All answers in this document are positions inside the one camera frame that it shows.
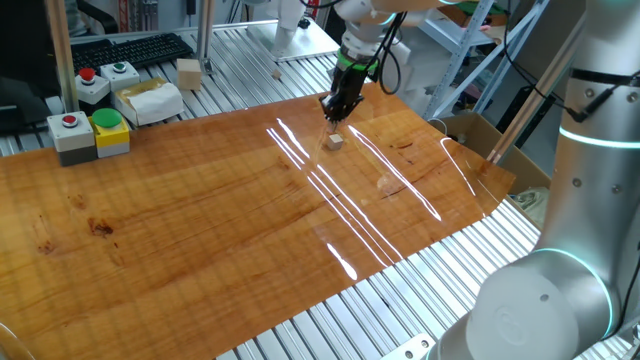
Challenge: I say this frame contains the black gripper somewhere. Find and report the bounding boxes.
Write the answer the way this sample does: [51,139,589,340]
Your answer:
[318,67,375,134]

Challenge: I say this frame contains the flat metal plate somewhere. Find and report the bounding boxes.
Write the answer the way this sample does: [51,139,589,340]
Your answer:
[244,18,342,64]

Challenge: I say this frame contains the white foam box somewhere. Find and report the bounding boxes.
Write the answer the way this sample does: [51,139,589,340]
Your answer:
[394,38,454,109]

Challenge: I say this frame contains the open cardboard box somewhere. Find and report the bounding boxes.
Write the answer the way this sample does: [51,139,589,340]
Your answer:
[428,111,554,231]

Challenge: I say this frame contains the large wooden cube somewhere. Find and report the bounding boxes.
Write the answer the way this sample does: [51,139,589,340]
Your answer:
[175,57,203,92]

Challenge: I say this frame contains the black case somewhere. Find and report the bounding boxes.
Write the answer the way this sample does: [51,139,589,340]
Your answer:
[494,83,557,149]

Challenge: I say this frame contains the wood grain table mat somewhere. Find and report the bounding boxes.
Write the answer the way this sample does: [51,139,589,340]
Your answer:
[0,82,517,360]

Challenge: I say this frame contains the white wrapped package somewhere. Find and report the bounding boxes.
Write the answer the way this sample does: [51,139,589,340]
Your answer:
[110,77,185,127]

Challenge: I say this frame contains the slanted wood and metal beam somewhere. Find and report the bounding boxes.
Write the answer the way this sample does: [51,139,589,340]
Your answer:
[485,14,587,165]

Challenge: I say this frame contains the clear plastic bag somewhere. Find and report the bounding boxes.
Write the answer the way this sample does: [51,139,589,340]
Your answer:
[509,187,550,229]

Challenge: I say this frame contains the brown wooden cabinet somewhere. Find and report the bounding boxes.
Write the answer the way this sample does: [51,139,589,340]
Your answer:
[512,0,584,99]

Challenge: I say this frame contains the black keyboard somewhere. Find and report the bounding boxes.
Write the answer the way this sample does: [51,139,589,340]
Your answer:
[69,32,195,72]

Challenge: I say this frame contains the white box green button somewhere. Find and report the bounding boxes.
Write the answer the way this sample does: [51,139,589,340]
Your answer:
[99,60,141,92]

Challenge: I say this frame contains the yellow box green button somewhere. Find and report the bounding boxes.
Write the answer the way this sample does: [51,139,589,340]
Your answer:
[88,107,132,159]

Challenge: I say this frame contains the white box red button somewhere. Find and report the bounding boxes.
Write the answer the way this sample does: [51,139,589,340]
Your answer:
[74,67,112,106]

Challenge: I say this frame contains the black office chair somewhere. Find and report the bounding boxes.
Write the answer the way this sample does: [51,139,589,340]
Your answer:
[64,0,121,39]

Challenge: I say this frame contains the grey box red button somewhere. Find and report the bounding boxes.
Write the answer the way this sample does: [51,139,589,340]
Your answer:
[46,111,99,168]

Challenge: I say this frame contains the black monitor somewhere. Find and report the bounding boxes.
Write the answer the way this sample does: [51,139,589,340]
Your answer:
[0,0,64,136]

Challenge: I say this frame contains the thin black cable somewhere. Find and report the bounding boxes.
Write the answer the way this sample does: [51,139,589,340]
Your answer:
[369,9,409,96]

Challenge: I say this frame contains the white pedestal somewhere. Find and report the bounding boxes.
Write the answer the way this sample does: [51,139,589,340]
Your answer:
[267,0,309,51]

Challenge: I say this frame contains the aluminium profile post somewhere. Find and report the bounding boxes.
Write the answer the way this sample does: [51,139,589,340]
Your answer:
[43,0,81,115]
[195,0,217,75]

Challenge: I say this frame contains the white metal shelf frame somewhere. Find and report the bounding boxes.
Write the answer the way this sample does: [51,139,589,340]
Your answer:
[417,0,551,121]

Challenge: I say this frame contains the perforated robot base plate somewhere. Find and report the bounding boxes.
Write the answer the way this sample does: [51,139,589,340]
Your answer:
[379,332,437,360]

